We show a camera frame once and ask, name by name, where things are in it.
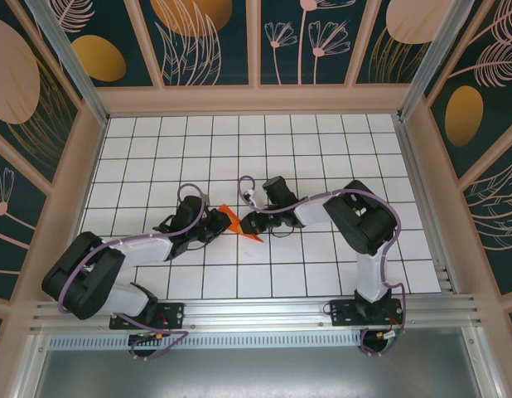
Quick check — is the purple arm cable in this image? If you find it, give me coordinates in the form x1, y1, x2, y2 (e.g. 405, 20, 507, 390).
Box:
238, 177, 408, 358
57, 182, 211, 362

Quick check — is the large pink oval wall panel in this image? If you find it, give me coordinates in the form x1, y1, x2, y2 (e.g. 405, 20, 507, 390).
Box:
0, 0, 82, 186

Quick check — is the slotted grey cable duct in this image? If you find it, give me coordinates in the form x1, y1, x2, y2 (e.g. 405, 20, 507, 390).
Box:
48, 334, 365, 350

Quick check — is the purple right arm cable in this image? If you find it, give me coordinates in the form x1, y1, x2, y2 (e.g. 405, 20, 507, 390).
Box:
238, 177, 408, 358

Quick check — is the aluminium table side rail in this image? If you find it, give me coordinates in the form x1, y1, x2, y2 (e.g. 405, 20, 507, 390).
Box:
394, 114, 462, 296

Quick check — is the small black circuit board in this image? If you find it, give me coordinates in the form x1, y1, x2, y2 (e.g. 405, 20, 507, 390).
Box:
128, 330, 165, 343

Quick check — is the pink leaf outline wall panel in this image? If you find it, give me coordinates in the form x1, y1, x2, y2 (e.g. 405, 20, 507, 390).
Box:
461, 151, 512, 298

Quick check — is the orange circle leaves wall panel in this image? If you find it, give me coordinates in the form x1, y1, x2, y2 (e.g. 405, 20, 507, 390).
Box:
138, 0, 257, 88

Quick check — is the pink flowers wall panel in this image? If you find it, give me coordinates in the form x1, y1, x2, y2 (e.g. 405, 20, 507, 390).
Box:
258, 0, 375, 87

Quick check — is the pink circle wall panel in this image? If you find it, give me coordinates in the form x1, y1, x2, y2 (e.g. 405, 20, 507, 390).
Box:
354, 0, 464, 86

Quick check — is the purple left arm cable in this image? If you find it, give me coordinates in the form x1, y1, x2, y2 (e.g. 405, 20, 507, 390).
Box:
57, 182, 211, 362

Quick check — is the grey metal shelf plate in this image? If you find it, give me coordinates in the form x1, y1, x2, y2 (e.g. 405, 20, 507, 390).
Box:
31, 347, 489, 398

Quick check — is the yellow oval feather wall panel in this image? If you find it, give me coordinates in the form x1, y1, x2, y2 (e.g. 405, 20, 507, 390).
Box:
423, 0, 512, 182

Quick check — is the single flower wall panel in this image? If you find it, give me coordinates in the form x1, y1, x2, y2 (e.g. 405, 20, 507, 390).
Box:
0, 134, 50, 302

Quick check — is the long aluminium mounting rail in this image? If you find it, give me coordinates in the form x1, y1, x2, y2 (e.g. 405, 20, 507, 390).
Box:
30, 294, 483, 332

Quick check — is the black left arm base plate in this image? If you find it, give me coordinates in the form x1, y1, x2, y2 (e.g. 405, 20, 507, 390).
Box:
109, 301, 186, 331

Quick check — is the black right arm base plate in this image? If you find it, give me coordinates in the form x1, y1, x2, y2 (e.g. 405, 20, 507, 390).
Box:
329, 298, 404, 328

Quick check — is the aluminium side frame bar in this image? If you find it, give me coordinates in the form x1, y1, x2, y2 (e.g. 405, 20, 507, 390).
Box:
13, 331, 52, 398
462, 327, 504, 398

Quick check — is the aluminium corner post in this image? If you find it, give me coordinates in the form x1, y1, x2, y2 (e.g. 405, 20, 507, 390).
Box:
398, 0, 476, 121
23, 0, 109, 125

